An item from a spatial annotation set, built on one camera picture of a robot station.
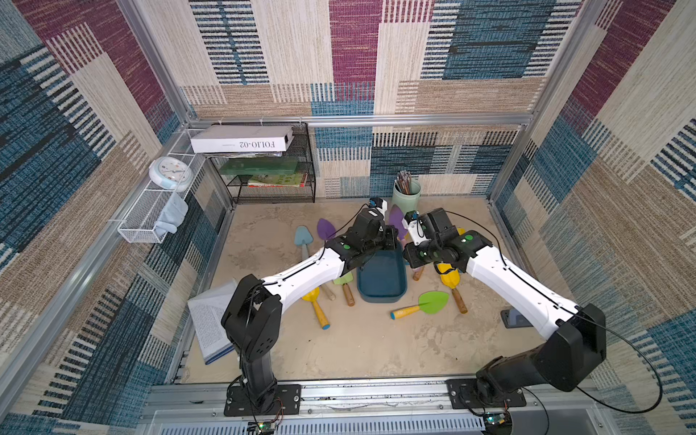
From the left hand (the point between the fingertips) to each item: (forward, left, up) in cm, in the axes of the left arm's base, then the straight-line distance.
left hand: (397, 229), depth 83 cm
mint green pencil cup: (+22, -8, -11) cm, 26 cm away
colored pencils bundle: (+28, -7, -5) cm, 29 cm away
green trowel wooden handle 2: (-4, -9, -19) cm, 21 cm away
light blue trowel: (+15, +33, -22) cm, 43 cm away
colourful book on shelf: (+26, +33, -2) cm, 42 cm away
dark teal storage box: (-4, +3, -22) cm, 22 cm away
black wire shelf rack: (+28, +44, -2) cm, 52 cm away
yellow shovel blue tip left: (-10, +28, -22) cm, 37 cm away
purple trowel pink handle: (+17, +24, -20) cm, 36 cm away
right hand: (-5, -2, -4) cm, 7 cm away
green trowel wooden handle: (-5, +17, -22) cm, 28 cm away
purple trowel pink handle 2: (0, +1, +4) cm, 5 cm away
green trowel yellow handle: (-13, -12, -22) cm, 28 cm away
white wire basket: (-7, +67, +12) cm, 68 cm away
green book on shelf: (+27, +46, +4) cm, 53 cm away
